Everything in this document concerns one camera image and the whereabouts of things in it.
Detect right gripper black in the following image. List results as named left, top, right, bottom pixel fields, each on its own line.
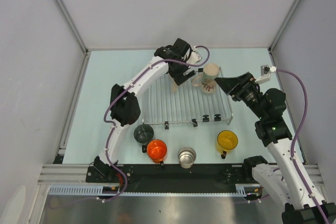
left=215, top=72, right=267, bottom=120

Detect beige floral mug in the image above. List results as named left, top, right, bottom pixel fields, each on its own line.
left=191, top=63, right=220, bottom=94

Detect yellow mug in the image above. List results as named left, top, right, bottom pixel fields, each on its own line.
left=215, top=130, right=238, bottom=159

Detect plain beige mug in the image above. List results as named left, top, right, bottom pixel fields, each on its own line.
left=171, top=81, right=179, bottom=93

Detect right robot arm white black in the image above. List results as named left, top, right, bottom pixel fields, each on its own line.
left=215, top=72, right=335, bottom=223

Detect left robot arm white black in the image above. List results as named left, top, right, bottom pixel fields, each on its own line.
left=93, top=38, right=202, bottom=182

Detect dark green mug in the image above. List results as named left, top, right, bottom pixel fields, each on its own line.
left=133, top=124, right=154, bottom=145

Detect orange mug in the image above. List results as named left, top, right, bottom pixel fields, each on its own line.
left=142, top=139, right=167, bottom=166

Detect stainless steel cup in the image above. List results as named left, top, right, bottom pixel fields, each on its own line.
left=177, top=147, right=197, bottom=169

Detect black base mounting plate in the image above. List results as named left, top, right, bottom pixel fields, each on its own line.
left=85, top=163, right=274, bottom=194

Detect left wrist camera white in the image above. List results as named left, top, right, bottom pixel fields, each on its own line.
left=186, top=47, right=202, bottom=65

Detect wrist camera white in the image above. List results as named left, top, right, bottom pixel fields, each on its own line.
left=186, top=47, right=202, bottom=65
left=255, top=65, right=277, bottom=84

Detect metal wire dish rack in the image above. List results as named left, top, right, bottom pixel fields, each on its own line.
left=142, top=74, right=233, bottom=130

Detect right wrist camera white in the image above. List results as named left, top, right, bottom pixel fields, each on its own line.
left=255, top=65, right=277, bottom=84

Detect white slotted cable duct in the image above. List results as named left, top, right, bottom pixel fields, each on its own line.
left=48, top=185, right=262, bottom=197

